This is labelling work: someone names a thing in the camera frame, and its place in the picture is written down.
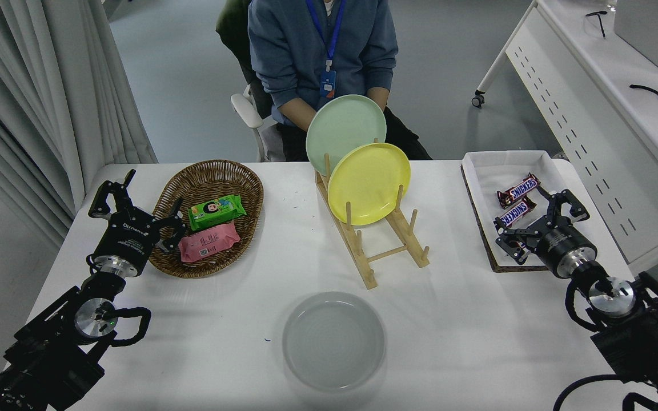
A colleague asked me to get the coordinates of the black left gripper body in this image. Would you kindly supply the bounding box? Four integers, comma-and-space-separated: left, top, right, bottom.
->
93, 208, 162, 275

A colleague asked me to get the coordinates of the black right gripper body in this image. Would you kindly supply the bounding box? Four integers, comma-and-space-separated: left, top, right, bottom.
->
533, 224, 598, 275

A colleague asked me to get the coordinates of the grey plate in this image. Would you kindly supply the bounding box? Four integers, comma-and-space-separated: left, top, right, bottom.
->
282, 291, 387, 393

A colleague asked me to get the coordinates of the wooden plate rack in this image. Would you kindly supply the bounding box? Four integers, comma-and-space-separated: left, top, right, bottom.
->
314, 138, 430, 290

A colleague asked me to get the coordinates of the yellow plate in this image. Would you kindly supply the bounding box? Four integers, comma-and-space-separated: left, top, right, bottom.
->
328, 142, 412, 226

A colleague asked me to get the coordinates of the pale green plate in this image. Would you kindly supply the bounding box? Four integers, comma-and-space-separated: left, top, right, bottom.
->
306, 94, 387, 178

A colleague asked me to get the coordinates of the brown chocolate snack bar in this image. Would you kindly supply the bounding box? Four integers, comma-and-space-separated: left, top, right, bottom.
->
497, 173, 541, 209
493, 198, 537, 229

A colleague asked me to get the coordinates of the pink snack pack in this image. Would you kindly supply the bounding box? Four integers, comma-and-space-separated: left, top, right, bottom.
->
178, 222, 242, 263

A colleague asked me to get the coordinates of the green snack pack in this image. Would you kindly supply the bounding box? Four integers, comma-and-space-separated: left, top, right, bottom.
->
188, 194, 247, 231

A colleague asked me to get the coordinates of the brown wicker basket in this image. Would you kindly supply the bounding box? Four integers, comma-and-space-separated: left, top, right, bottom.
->
148, 159, 264, 279

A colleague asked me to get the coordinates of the white lined tray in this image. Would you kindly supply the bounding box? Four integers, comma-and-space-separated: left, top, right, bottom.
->
460, 150, 601, 273

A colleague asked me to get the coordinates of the office chair with white armrest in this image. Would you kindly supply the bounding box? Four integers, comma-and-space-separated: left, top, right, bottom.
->
215, 0, 287, 162

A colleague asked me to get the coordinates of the white desk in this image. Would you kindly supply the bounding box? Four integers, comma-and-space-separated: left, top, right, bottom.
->
472, 0, 658, 275

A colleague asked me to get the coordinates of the grey curtain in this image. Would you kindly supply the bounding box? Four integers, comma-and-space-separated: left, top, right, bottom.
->
0, 0, 158, 252

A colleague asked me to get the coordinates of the silver laptop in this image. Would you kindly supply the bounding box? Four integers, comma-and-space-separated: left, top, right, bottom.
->
613, 0, 658, 78

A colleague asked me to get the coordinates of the person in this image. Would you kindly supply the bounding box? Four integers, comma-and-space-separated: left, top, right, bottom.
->
247, 0, 432, 161

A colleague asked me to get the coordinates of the black cable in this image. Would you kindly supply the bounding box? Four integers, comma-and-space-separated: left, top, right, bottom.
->
630, 84, 658, 106

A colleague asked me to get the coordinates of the blue lanyard with badge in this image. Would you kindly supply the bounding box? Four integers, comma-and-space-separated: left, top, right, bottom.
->
305, 0, 346, 99

